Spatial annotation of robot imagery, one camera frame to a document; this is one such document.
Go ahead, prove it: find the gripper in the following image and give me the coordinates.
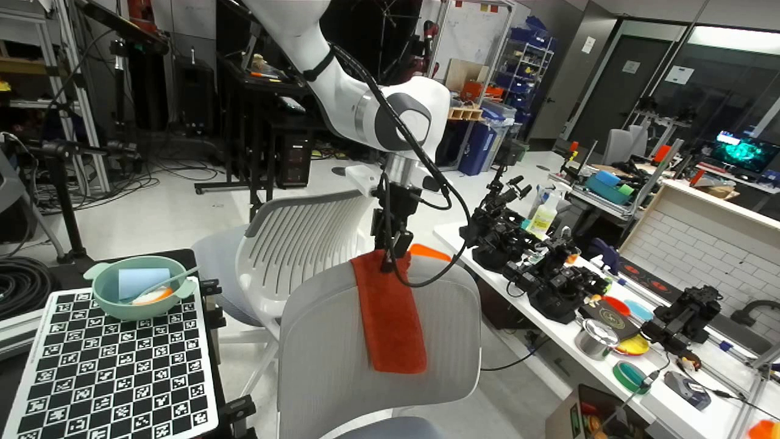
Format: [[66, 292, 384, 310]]
[[372, 183, 423, 273]]

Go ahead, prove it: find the orange towel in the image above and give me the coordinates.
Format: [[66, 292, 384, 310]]
[[350, 243, 452, 374]]

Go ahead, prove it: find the white slatted office chair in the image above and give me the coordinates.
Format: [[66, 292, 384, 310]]
[[191, 190, 376, 397]]

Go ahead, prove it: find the grey mesh office chair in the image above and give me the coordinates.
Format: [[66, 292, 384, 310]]
[[277, 259, 483, 439]]

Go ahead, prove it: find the blue bin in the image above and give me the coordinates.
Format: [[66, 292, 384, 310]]
[[457, 121, 498, 177]]

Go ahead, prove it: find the computer tower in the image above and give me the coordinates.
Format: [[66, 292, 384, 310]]
[[275, 115, 315, 189]]

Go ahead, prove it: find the row of black robot hands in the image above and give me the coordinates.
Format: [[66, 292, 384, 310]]
[[459, 176, 612, 324]]

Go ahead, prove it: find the spray bottle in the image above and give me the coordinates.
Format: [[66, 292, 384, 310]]
[[526, 188, 562, 240]]

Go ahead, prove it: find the long white table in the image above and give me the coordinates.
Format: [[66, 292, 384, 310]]
[[433, 222, 780, 439]]

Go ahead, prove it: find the black desk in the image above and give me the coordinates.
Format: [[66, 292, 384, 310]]
[[194, 54, 319, 221]]

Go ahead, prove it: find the small steel pot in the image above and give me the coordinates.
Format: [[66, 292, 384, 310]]
[[574, 318, 620, 361]]

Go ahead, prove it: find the teal box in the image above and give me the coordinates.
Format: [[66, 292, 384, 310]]
[[584, 170, 636, 205]]

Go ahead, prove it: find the teal spoon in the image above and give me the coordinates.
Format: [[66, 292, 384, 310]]
[[130, 266, 200, 303]]

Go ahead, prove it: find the black square board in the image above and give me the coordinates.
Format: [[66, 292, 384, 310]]
[[577, 298, 641, 343]]

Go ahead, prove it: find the shelf with blue bins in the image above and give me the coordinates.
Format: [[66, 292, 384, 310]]
[[495, 17, 556, 125]]

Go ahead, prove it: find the whiteboard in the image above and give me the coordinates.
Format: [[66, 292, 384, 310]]
[[425, 0, 514, 83]]

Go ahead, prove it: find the orange toy food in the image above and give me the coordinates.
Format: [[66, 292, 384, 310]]
[[132, 287, 175, 305]]

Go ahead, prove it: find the blue plate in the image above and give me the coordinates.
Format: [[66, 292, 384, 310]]
[[624, 299, 654, 323]]

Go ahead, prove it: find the light blue sponge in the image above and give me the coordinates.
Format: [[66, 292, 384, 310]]
[[118, 268, 172, 300]]

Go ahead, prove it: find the open cardboard box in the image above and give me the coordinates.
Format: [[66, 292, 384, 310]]
[[545, 384, 648, 439]]

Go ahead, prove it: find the yellow plate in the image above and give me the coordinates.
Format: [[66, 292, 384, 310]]
[[615, 334, 651, 357]]

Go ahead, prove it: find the green plate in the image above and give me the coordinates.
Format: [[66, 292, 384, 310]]
[[612, 360, 650, 394]]

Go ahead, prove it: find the dark door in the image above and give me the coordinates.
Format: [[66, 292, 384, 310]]
[[569, 35, 675, 154]]

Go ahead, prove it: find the toy kitchen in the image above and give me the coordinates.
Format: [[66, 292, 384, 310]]
[[618, 179, 780, 368]]

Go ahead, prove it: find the teal bowl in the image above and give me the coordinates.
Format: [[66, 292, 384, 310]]
[[83, 255, 200, 321]]

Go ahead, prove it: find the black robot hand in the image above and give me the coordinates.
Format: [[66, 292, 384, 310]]
[[639, 285, 724, 362]]

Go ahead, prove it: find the black white calibration board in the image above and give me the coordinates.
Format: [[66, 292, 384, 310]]
[[2, 277, 219, 439]]

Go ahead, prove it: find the grey handheld device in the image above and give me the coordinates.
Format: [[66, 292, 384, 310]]
[[662, 370, 712, 411]]

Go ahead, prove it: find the black stand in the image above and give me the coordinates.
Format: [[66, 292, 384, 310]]
[[0, 138, 142, 264]]

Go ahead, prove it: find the monitor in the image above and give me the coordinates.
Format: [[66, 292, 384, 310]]
[[709, 130, 780, 176]]

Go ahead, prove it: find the metal shelf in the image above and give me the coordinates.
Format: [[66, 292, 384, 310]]
[[0, 0, 112, 197]]

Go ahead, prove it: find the coil of black cable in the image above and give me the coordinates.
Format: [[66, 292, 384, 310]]
[[0, 256, 57, 321]]

